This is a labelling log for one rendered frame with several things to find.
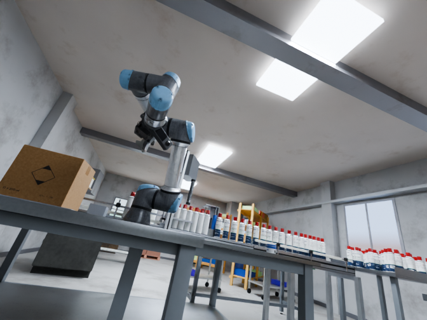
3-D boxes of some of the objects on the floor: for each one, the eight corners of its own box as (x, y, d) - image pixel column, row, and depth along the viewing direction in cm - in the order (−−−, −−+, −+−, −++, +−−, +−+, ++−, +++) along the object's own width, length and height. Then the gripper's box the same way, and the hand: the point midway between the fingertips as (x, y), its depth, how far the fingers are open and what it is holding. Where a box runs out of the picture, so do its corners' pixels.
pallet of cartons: (157, 258, 811) (160, 247, 828) (159, 261, 735) (162, 249, 752) (128, 253, 783) (131, 242, 799) (126, 255, 707) (131, 243, 723)
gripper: (154, 105, 81) (145, 133, 98) (132, 120, 73) (127, 147, 90) (169, 118, 82) (159, 144, 98) (150, 134, 74) (142, 159, 91)
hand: (149, 148), depth 93 cm, fingers open, 5 cm apart
